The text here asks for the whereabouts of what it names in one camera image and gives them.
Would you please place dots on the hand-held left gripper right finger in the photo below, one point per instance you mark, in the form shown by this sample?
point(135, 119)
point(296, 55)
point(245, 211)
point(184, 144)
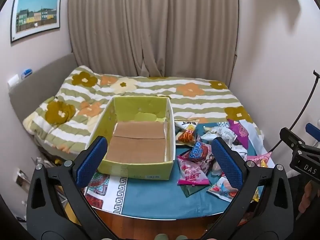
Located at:
point(226, 163)

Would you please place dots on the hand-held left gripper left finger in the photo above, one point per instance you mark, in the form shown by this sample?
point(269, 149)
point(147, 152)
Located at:
point(93, 161)

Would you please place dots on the blue and white small object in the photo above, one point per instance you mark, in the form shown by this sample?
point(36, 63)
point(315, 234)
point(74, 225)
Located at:
point(27, 73)

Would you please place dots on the white wall socket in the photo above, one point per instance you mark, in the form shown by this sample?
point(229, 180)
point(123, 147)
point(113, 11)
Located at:
point(13, 80)

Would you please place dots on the yellow-green cardboard box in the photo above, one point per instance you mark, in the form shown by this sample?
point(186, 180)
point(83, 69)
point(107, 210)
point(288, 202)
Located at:
point(140, 142)

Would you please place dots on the teal patterned tablecloth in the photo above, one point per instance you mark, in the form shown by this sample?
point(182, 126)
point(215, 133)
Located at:
point(155, 195)

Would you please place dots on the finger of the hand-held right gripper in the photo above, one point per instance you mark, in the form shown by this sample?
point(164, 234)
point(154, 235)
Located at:
point(313, 130)
point(290, 136)

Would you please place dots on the pile of mixed snack bags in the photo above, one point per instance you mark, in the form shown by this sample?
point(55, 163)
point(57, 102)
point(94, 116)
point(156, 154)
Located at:
point(225, 140)

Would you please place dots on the framed houses picture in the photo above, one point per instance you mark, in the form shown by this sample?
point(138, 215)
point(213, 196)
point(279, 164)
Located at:
point(36, 15)

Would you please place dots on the flowered striped blanket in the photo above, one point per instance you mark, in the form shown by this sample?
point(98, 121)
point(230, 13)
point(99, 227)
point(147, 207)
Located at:
point(75, 115)

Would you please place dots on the cheese stick snack packet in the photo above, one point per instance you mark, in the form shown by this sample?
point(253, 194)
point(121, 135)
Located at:
point(186, 136)

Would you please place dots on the person's right hand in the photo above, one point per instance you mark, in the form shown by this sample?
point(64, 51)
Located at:
point(306, 197)

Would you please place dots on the grey bed headboard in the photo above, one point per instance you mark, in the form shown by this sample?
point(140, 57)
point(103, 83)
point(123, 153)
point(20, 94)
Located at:
point(45, 77)

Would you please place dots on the purple snack packet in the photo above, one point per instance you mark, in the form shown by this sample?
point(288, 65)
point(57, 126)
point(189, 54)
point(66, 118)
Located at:
point(240, 131)

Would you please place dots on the maroon crunch snack packet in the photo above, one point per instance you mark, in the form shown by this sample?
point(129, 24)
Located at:
point(202, 152)

